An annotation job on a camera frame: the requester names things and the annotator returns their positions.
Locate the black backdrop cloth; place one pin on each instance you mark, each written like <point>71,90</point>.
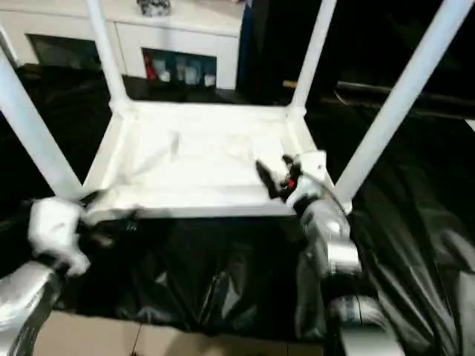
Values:
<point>371,37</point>

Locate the black plastic mat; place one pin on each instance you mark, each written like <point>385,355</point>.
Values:
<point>222,278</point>

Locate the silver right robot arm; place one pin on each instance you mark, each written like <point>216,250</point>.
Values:
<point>326,230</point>

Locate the small tan tag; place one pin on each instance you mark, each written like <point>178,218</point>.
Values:
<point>289,84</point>

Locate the black bundle on cabinet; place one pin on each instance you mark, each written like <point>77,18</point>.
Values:
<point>154,6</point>

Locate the white cup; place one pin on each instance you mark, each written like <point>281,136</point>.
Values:
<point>210,79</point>

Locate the white cabinet with glass doors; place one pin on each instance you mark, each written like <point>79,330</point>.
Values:
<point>178,33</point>

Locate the black metal rod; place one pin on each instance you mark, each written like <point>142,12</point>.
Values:
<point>363,89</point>

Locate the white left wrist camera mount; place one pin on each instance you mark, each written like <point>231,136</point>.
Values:
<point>55,230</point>

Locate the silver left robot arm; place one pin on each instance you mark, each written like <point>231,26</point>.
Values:
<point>22,296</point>

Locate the white flat panel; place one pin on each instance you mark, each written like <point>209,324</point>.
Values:
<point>470,124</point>

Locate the white plastic table top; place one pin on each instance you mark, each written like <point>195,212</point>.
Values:
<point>204,167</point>

